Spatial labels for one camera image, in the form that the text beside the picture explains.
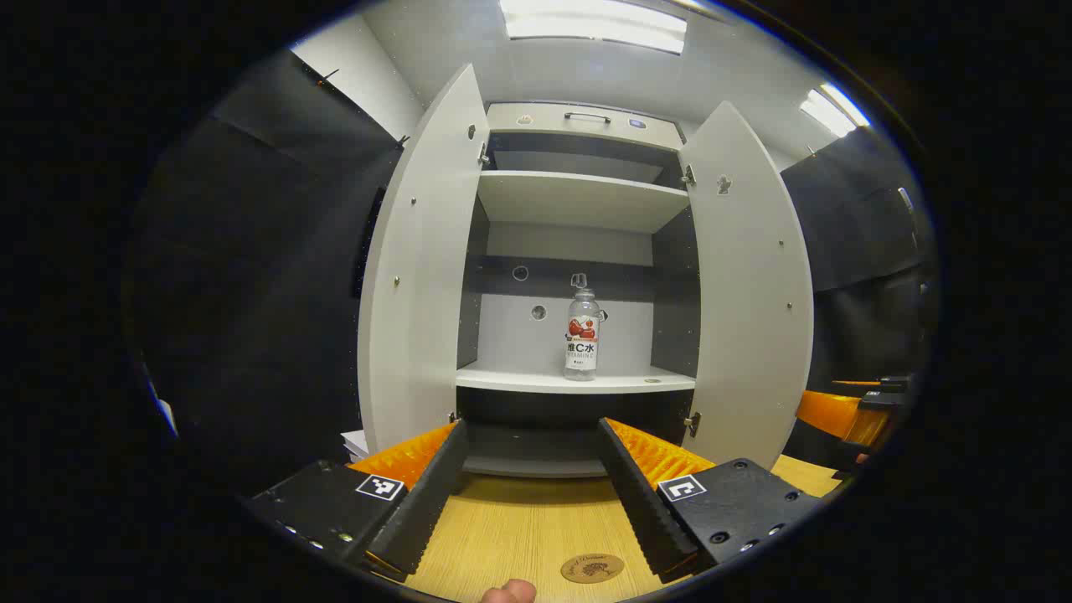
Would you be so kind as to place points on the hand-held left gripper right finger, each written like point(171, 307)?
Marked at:
point(641, 502)

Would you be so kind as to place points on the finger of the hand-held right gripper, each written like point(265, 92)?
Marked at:
point(829, 412)

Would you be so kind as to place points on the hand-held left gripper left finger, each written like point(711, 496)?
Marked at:
point(427, 502)

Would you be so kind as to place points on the round wooden coaster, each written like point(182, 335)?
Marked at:
point(592, 568)

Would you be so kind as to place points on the white cabinet door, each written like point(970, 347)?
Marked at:
point(745, 318)
point(419, 293)

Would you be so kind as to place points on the clear plastic bottle red label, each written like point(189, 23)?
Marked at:
point(581, 352)

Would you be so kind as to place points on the grey and white cabinet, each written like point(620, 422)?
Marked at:
point(569, 201)

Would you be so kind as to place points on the white cabinet drawer front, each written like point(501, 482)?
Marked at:
point(536, 126)

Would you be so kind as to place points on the stack of white papers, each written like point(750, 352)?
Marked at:
point(356, 444)

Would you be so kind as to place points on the ceiling light panel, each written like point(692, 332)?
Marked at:
point(595, 25)
point(833, 109)

